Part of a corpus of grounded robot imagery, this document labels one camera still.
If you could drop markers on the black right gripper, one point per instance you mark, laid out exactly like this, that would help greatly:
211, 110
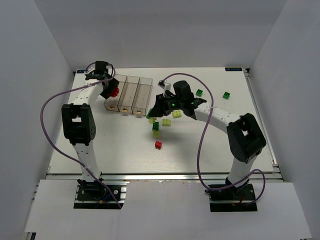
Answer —
158, 106

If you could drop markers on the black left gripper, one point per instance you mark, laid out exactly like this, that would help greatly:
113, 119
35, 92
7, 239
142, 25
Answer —
111, 88

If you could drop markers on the lime 2x2 lego brick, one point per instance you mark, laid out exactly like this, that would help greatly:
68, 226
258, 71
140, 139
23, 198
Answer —
152, 120
155, 133

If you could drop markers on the green curved lego brick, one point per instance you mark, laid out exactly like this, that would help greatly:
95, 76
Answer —
148, 114

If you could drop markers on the lime 2x3 lego brick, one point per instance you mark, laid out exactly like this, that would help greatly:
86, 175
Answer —
166, 122

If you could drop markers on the green 2x3 lego brick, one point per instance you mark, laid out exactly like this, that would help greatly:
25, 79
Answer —
156, 126

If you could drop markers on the red rounded lego brick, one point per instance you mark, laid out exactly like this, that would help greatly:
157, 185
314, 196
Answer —
115, 92

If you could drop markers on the small red lego brick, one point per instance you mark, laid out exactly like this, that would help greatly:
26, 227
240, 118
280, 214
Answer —
158, 145

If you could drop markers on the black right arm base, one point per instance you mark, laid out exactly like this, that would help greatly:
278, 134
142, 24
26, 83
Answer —
226, 201

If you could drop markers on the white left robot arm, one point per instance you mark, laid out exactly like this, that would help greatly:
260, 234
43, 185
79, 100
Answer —
78, 121

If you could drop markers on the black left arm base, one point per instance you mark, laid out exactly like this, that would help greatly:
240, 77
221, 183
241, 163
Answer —
93, 195

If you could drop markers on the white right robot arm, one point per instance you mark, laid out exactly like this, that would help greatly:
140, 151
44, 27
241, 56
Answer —
245, 137

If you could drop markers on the lime rounded lego brick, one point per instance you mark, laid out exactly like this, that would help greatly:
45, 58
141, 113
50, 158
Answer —
177, 114

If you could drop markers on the blue table label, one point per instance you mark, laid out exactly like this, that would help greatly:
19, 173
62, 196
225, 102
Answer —
81, 71
233, 69

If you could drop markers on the smoky clear left container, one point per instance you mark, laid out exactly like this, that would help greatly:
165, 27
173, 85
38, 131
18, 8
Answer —
111, 104

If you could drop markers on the smoky clear middle container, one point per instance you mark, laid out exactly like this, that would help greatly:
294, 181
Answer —
128, 94

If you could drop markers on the green square lego brick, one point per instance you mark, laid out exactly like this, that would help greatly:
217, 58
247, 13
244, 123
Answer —
226, 95
199, 93

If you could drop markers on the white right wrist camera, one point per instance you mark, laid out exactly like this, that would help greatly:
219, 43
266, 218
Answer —
166, 86

